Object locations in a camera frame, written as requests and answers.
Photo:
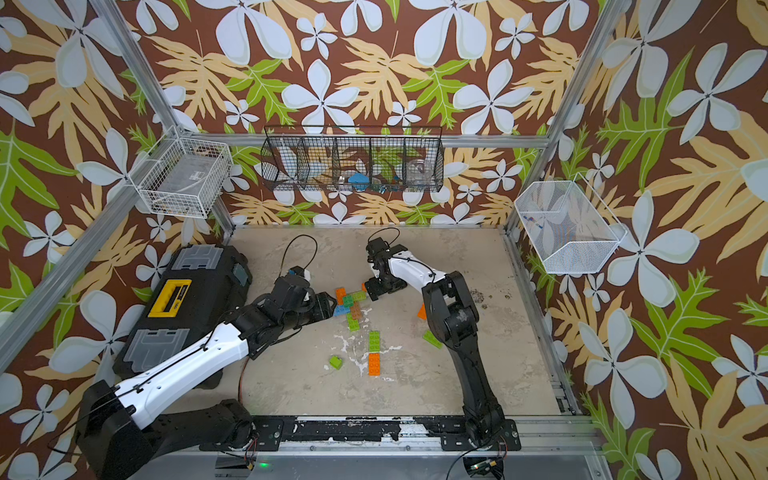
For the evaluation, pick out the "blue brick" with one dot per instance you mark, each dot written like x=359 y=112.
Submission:
x=341 y=310

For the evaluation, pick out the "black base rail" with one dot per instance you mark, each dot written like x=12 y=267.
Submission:
x=445 y=432

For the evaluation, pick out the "white wire basket left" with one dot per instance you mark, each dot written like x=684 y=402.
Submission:
x=184 y=175

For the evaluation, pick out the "lime brick front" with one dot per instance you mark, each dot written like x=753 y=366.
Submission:
x=352 y=323

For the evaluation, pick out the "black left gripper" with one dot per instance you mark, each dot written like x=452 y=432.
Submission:
x=322 y=305

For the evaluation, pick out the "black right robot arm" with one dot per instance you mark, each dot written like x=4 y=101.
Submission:
x=452 y=318

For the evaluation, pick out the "black yellow toolbox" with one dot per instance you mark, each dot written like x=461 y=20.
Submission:
x=201 y=285

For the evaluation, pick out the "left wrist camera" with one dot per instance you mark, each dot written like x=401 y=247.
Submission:
x=300 y=273

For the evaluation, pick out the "orange brick front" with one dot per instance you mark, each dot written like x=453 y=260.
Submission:
x=340 y=294

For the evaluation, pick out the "blue object in basket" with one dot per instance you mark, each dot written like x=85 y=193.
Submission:
x=359 y=182

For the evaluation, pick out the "small lime brick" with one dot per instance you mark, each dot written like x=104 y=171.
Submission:
x=336 y=362

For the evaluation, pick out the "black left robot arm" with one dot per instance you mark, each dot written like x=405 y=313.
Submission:
x=121 y=428

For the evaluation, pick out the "white mesh basket right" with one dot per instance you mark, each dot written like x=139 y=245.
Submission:
x=571 y=228

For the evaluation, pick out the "tan brick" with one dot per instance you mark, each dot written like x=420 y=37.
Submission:
x=356 y=311

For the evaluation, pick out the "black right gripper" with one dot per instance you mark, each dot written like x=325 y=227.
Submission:
x=373 y=289

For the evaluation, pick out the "black wire basket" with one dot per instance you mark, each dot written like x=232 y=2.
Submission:
x=395 y=158

